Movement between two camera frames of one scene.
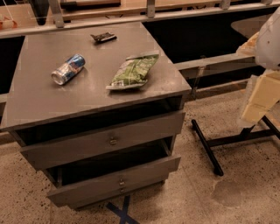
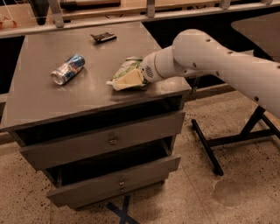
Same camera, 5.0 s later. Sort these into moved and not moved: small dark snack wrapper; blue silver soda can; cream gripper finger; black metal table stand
Moved: cream gripper finger
Not moved: black metal table stand; blue silver soda can; small dark snack wrapper
